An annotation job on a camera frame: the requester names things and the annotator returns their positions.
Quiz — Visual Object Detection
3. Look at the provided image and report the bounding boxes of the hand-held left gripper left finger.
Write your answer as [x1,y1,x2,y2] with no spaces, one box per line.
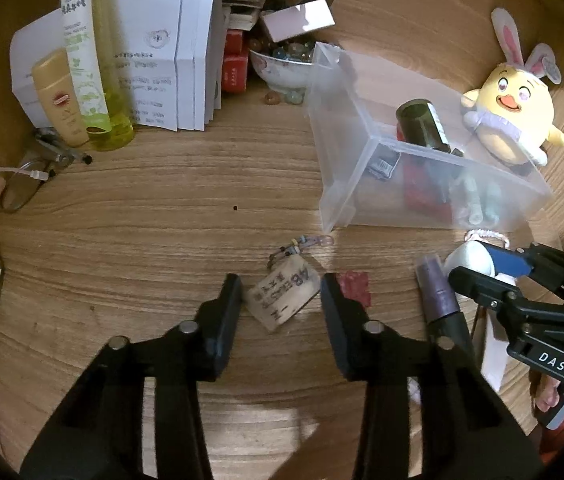
[19,272,243,480]

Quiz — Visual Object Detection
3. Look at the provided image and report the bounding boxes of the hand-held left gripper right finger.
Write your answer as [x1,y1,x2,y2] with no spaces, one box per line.
[321,272,545,480]

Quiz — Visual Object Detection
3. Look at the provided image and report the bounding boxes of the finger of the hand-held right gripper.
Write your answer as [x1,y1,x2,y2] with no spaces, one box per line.
[448,264,564,332]
[482,242,564,302]

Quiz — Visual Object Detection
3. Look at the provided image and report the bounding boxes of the white tape roll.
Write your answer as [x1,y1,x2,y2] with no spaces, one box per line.
[443,241,518,286]

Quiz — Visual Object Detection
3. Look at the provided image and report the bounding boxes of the pink white braided bracelet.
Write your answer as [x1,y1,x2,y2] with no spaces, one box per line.
[464,227,510,248]

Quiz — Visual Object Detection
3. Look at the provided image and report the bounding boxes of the purple glitter pen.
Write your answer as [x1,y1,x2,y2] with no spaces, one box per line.
[414,255,478,361]

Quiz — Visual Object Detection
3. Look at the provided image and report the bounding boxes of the wooden tag keychain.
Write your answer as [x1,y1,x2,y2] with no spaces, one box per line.
[242,234,335,333]

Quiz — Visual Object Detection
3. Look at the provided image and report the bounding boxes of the pink cosmetic tube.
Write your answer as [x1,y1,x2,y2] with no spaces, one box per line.
[477,305,510,393]

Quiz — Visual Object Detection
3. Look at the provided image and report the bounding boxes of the mint green small bottle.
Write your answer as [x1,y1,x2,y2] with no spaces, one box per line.
[454,170,488,227]

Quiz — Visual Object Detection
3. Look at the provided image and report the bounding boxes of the red foil packet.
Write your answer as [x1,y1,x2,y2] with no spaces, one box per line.
[402,152,455,211]

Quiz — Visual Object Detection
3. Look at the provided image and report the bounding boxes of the small barcode label pack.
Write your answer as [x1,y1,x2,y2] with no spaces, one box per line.
[366,144,402,182]

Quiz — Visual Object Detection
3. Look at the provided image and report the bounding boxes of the dark green glass bottle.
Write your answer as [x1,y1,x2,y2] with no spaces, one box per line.
[395,100,452,155]

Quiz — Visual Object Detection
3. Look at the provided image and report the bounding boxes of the clear plastic storage box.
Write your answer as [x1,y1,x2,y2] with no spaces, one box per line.
[307,42,554,235]

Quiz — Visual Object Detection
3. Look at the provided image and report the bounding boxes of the person's right hand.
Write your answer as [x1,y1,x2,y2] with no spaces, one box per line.
[532,372,564,413]

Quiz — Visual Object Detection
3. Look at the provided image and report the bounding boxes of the dark red patch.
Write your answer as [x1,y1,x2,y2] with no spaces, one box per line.
[339,270,373,307]

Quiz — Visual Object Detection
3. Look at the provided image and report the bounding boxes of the yellow chick plush toy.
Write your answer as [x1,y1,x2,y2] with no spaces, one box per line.
[462,7,564,170]

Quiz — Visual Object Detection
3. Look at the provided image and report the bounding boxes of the yellow-green spray bottle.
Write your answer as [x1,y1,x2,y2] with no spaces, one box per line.
[69,0,135,152]

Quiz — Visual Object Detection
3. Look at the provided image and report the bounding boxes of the eyeglasses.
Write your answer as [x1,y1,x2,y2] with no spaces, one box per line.
[1,129,94,212]

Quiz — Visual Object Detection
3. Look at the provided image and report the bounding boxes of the red small boxes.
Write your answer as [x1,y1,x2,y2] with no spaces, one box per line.
[221,29,252,94]

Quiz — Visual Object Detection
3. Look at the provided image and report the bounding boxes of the white bowl of marbles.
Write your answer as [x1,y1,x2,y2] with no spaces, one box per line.
[248,40,317,94]

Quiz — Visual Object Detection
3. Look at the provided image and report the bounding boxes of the white paper booklets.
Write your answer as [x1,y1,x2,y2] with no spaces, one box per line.
[111,0,224,133]

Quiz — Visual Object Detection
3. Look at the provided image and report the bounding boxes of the orange sunscreen bottle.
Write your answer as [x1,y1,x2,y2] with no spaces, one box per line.
[31,49,91,147]

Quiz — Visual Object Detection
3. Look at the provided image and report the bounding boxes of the white leaf print tube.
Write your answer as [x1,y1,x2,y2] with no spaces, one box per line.
[59,0,111,132]

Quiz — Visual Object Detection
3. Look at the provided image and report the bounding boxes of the open pink cardboard box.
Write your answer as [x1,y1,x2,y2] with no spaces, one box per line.
[260,0,337,44]

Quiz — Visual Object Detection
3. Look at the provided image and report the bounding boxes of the stack of cards and books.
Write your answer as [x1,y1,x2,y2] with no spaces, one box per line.
[127,0,280,32]

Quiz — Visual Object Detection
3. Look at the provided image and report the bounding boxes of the white cardboard box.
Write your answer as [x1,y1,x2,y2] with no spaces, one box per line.
[9,10,70,130]

